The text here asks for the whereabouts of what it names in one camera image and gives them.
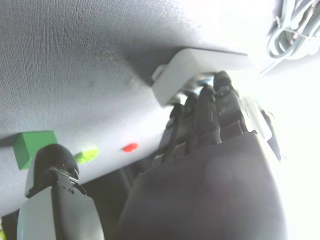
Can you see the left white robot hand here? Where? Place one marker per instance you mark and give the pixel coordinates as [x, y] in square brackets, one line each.
[212, 187]

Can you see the white power strip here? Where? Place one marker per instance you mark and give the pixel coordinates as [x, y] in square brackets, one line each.
[190, 62]

